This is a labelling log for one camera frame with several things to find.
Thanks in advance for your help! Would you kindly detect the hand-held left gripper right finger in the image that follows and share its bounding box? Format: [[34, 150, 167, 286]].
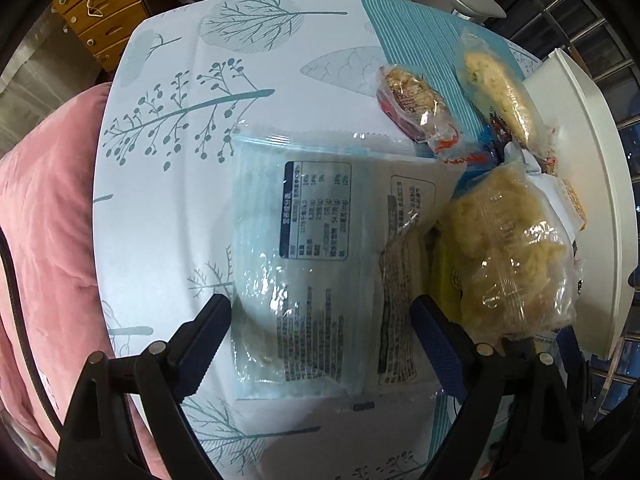
[[410, 295, 586, 480]]

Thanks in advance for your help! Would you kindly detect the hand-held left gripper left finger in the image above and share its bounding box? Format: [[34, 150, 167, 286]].
[[55, 294, 232, 480]]

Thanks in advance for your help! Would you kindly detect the yellow-green snack packet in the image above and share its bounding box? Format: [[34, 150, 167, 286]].
[[432, 230, 467, 323]]

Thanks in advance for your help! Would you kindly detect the large puffed rice cake packet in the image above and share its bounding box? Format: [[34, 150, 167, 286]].
[[442, 162, 583, 346]]

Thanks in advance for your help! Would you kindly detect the light blue snack packet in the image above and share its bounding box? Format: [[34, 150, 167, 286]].
[[232, 122, 468, 403]]

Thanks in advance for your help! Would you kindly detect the white and orange snack packet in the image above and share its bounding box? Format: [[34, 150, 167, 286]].
[[555, 175, 590, 236]]

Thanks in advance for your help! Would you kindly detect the nut bar clear packet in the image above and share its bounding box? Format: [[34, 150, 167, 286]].
[[375, 64, 481, 166]]

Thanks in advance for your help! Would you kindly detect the white plastic basket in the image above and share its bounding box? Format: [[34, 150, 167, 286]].
[[520, 47, 627, 361]]

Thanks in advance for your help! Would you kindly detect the pink blanket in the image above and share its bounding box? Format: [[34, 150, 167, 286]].
[[0, 82, 151, 480]]

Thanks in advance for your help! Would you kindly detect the tree print tablecloth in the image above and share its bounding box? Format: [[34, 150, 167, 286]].
[[90, 0, 543, 480]]

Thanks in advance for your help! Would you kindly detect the metal window railing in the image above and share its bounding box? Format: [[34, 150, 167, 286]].
[[492, 0, 640, 421]]

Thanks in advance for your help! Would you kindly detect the wooden desk with drawers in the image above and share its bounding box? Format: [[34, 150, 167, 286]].
[[50, 0, 151, 73]]

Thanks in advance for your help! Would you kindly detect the black cable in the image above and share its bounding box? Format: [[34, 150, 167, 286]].
[[0, 230, 28, 351]]

